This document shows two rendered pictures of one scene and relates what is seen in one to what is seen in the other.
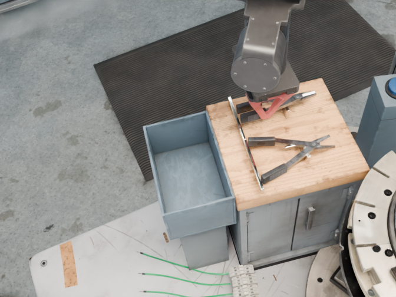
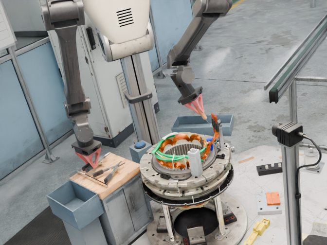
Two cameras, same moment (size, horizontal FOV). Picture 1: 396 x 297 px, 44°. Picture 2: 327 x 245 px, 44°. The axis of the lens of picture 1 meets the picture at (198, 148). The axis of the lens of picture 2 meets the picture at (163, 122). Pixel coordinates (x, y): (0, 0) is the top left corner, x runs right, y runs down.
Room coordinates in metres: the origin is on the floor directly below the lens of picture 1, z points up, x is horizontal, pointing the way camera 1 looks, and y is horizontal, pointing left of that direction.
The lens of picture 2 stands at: (-0.75, 0.41, 1.86)
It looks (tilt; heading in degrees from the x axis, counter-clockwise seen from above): 27 degrees down; 324
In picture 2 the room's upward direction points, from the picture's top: 12 degrees counter-clockwise
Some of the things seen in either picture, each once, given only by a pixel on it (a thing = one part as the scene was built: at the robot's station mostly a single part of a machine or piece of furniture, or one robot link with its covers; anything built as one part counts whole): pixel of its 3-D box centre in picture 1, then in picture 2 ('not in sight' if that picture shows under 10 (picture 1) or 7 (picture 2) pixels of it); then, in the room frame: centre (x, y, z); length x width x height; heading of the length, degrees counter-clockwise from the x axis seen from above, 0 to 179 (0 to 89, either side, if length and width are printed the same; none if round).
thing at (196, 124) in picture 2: not in sight; (206, 149); (0.39, -0.60, 0.92); 0.25 x 0.11 x 0.28; 33
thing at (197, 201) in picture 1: (195, 204); (82, 225); (0.42, 0.02, 0.92); 0.17 x 0.11 x 0.28; 6
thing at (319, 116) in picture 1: (282, 139); (105, 174); (0.43, -0.13, 1.05); 0.20 x 0.19 x 0.02; 96
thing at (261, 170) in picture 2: not in sight; (274, 168); (0.18, -0.79, 0.79); 0.15 x 0.05 x 0.02; 49
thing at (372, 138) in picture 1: (383, 133); (146, 170); (0.51, -0.35, 0.91); 0.07 x 0.07 x 0.25; 86
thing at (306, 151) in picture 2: not in sight; (311, 158); (0.07, -0.90, 0.82); 0.06 x 0.06 x 0.07
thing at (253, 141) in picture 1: (261, 141); (98, 173); (0.41, -0.09, 1.09); 0.04 x 0.01 x 0.02; 81
